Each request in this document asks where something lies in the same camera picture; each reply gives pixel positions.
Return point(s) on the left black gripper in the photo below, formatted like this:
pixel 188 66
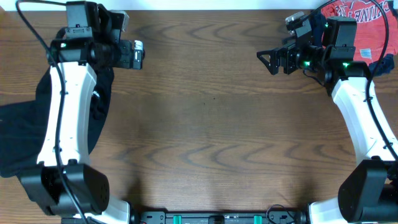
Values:
pixel 125 61

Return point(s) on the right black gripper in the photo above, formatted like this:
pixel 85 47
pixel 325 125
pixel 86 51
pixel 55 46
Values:
pixel 288 53

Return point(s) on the navy blue garment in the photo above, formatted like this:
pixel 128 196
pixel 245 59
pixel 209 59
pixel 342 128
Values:
pixel 318 24

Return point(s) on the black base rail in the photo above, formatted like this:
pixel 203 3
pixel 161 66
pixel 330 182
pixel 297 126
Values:
pixel 278 215

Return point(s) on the red printed t-shirt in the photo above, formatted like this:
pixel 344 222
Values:
pixel 370 33

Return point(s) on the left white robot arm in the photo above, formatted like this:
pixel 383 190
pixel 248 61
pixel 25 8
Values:
pixel 62 182

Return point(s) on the black t-shirt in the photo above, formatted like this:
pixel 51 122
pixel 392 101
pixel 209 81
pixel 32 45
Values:
pixel 24 125

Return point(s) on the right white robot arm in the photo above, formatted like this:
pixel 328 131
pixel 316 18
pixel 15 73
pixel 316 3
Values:
pixel 369 194

